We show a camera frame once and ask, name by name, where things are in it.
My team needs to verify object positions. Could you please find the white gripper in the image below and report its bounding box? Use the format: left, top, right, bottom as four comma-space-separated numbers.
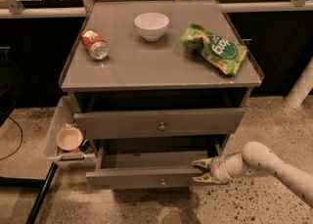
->
192, 156, 233, 183

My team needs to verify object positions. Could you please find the grey drawer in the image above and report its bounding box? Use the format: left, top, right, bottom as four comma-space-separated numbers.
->
74, 108, 245, 139
86, 139, 221, 189

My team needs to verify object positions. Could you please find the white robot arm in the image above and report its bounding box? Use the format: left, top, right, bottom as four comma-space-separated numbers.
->
192, 142, 313, 207

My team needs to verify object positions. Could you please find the grey top drawer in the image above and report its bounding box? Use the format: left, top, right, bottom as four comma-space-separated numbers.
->
74, 108, 245, 139

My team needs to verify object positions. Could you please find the grey drawer cabinet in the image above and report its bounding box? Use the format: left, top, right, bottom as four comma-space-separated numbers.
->
58, 0, 264, 170

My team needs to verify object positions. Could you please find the green chip bag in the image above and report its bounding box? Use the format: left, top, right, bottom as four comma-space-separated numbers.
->
182, 24, 247, 75

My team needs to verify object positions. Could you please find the small beige bowl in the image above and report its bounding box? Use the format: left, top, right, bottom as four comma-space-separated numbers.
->
56, 127, 83, 151

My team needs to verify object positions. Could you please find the white ceramic bowl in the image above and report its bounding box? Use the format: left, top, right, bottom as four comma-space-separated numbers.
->
134, 13, 169, 42

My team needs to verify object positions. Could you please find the orange soda can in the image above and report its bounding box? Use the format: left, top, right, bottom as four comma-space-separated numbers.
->
81, 29, 109, 61

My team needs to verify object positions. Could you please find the white post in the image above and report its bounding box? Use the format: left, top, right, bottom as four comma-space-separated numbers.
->
286, 57, 313, 109

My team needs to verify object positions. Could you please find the black cable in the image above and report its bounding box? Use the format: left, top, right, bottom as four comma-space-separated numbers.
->
0, 112, 24, 162

